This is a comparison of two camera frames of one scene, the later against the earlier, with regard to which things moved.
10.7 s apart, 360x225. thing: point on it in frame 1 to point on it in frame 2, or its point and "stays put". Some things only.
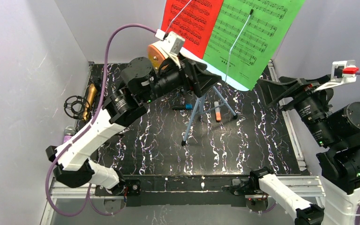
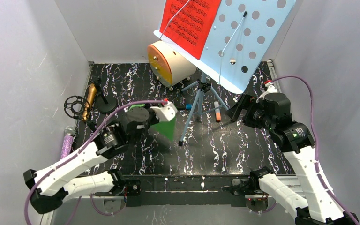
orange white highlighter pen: [217, 112] stays put
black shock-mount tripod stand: [76, 107] stays put
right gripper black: [290, 95] to [246, 105]
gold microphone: [92, 92] stays put
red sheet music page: [192, 20] stays put
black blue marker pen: [182, 107] stays put
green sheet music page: [246, 35] to [166, 126]
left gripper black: [185, 71] to [154, 116]
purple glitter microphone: [69, 131] stays put
